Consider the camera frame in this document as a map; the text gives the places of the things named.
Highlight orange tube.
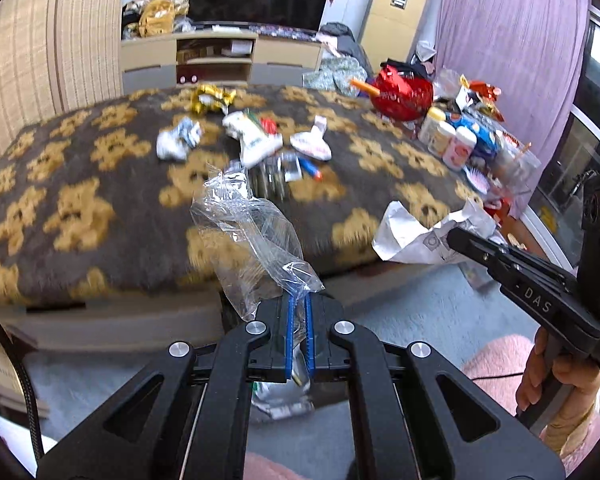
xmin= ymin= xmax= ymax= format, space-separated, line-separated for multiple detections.
xmin=350 ymin=78 xmax=382 ymax=97

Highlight glass red side table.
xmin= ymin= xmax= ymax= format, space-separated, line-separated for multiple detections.
xmin=410 ymin=105 xmax=543 ymax=223

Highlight white pink wrapper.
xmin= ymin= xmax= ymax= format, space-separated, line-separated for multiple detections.
xmin=290 ymin=116 xmax=333 ymax=162

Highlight black trash bin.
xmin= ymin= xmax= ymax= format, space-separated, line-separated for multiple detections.
xmin=221 ymin=290 xmax=316 ymax=423

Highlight grey clothes pile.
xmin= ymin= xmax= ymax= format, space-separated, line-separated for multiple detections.
xmin=320 ymin=22 xmax=376 ymax=72

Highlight clear plastic cup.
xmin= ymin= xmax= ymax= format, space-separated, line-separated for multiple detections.
xmin=495 ymin=145 xmax=542 ymax=197

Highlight person's right forearm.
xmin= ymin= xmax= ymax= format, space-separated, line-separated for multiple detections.
xmin=545 ymin=387 xmax=600 ymax=477

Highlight white green snack packet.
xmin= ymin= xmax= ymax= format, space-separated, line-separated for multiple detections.
xmin=222 ymin=109 xmax=283 ymax=168

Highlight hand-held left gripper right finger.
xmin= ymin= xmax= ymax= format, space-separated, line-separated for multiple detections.
xmin=305 ymin=295 xmax=567 ymax=480

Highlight white bottle yellow cap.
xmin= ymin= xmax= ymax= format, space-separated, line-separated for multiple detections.
xmin=419 ymin=107 xmax=448 ymax=146

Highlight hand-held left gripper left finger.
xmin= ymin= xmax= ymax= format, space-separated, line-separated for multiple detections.
xmin=36 ymin=294 xmax=295 ymax=480

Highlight beige standing air conditioner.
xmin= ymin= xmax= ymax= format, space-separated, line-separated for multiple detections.
xmin=357 ymin=0 xmax=443 ymax=70

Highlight white blue wrapper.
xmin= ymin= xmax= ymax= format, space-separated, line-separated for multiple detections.
xmin=156 ymin=116 xmax=203 ymax=162

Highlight silver foil wrapper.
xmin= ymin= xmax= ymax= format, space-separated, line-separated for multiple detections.
xmin=230 ymin=152 xmax=303 ymax=201

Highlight pink hairbrush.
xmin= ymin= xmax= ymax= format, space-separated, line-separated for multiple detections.
xmin=464 ymin=166 xmax=489 ymax=194

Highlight red basket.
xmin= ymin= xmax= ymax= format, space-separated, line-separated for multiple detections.
xmin=370 ymin=62 xmax=435 ymax=122

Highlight white pink label bottle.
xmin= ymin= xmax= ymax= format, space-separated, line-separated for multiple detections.
xmin=442 ymin=126 xmax=477 ymax=170

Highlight clear plastic wrapper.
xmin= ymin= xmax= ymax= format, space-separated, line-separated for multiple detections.
xmin=190 ymin=164 xmax=326 ymax=323

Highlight bear-print brown blanket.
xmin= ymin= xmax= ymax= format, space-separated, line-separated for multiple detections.
xmin=0 ymin=82 xmax=486 ymax=306

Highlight floral green cloth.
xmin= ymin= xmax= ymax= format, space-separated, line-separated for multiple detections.
xmin=302 ymin=55 xmax=376 ymax=94

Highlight beige low table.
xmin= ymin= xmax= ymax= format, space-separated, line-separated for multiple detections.
xmin=0 ymin=260 xmax=461 ymax=356

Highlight blue round tin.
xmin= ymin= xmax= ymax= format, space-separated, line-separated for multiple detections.
xmin=455 ymin=110 xmax=502 ymax=157

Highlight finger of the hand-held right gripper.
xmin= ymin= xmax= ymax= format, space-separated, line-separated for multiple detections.
xmin=447 ymin=227 xmax=577 ymax=287

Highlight yellow backpack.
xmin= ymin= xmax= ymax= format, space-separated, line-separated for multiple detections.
xmin=139 ymin=0 xmax=176 ymax=37

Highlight small blue orange packet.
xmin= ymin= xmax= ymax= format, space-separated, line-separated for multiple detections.
xmin=297 ymin=157 xmax=326 ymax=181

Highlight patterned dark cloth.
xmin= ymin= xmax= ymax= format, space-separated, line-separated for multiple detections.
xmin=250 ymin=22 xmax=322 ymax=42

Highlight white cream bottle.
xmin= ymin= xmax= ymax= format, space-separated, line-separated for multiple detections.
xmin=428 ymin=122 xmax=457 ymax=158

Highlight white paper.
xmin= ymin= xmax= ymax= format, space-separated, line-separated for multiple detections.
xmin=371 ymin=199 xmax=498 ymax=266

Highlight gold foil wrapper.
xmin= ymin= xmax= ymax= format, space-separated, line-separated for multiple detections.
xmin=190 ymin=85 xmax=237 ymax=117

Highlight beige grey television cabinet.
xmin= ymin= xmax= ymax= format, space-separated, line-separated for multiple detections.
xmin=121 ymin=30 xmax=327 ymax=95

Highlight person's right hand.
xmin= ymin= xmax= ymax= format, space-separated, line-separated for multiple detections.
xmin=516 ymin=332 xmax=600 ymax=413

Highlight red snack bags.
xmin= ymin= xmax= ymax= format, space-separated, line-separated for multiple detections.
xmin=461 ymin=74 xmax=507 ymax=122

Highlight bamboo folding screen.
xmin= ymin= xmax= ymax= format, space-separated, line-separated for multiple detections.
xmin=0 ymin=0 xmax=127 ymax=176

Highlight purple curtain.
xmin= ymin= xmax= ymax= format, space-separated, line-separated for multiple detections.
xmin=432 ymin=0 xmax=593 ymax=206

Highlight black braided cable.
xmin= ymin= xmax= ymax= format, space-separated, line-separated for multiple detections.
xmin=0 ymin=270 xmax=46 ymax=461

